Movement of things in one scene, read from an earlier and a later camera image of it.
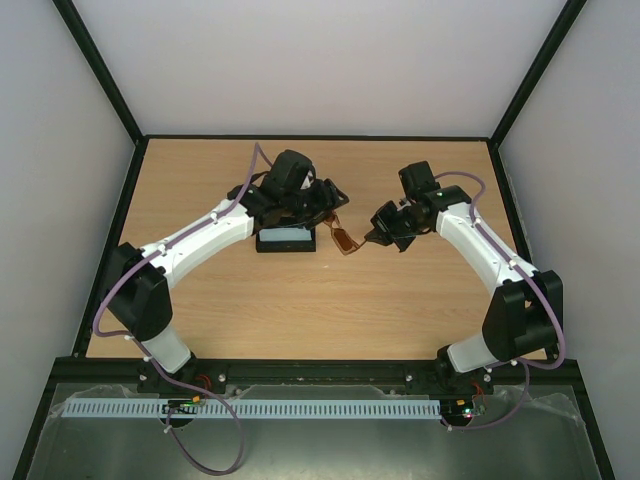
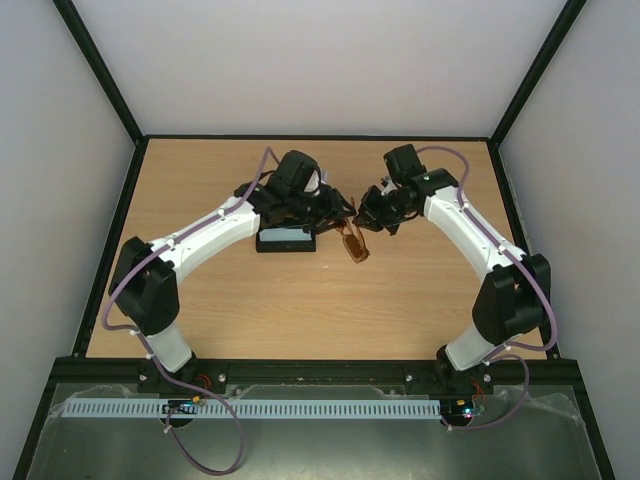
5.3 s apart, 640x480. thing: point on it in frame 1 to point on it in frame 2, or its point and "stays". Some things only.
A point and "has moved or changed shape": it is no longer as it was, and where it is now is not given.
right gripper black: (391, 226) to (376, 205)
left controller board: (183, 406) stays
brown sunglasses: (341, 237) has moved or changed shape
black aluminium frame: (82, 369) stays
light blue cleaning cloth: (284, 234) stays
